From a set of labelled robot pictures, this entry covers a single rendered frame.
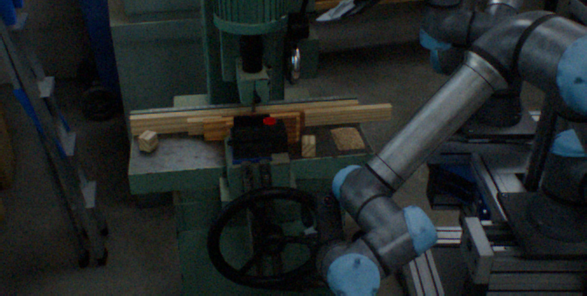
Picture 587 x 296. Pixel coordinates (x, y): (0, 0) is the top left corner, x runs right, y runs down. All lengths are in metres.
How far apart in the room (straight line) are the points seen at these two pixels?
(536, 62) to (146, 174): 0.89
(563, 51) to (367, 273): 0.45
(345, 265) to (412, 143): 0.25
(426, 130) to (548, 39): 0.24
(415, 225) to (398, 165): 0.12
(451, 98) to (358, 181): 0.21
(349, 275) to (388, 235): 0.09
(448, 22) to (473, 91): 0.36
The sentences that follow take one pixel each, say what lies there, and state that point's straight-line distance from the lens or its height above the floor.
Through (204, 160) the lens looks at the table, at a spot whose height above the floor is 0.90.
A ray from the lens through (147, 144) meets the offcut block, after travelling 1.53.
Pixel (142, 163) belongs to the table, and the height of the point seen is 0.90.
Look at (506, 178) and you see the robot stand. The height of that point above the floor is 0.73.
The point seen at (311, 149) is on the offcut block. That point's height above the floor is 0.92.
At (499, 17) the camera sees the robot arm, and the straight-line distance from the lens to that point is 1.42.
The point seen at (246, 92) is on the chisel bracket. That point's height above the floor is 1.04.
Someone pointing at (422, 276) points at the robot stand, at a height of 0.23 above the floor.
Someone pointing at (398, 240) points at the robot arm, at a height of 1.08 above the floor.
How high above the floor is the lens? 1.73
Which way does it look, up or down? 31 degrees down
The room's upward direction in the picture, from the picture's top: 1 degrees clockwise
